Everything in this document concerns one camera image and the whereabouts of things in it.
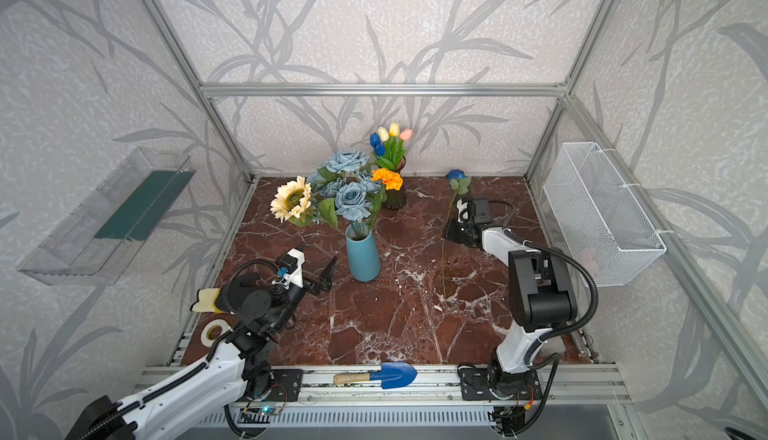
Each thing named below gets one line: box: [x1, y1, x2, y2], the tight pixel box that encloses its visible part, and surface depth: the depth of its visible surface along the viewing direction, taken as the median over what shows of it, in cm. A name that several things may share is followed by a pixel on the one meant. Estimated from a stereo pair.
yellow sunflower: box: [270, 176, 311, 223], surface depth 62 cm
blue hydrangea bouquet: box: [306, 151, 386, 240], surface depth 71 cm
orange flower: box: [370, 168, 403, 191], surface depth 70 cm
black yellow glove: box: [190, 288, 227, 314], surface depth 89 cm
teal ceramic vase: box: [345, 222, 381, 283], surface depth 83 cm
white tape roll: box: [200, 319, 230, 348], surface depth 84 cm
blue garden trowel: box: [333, 362, 417, 389], surface depth 77 cm
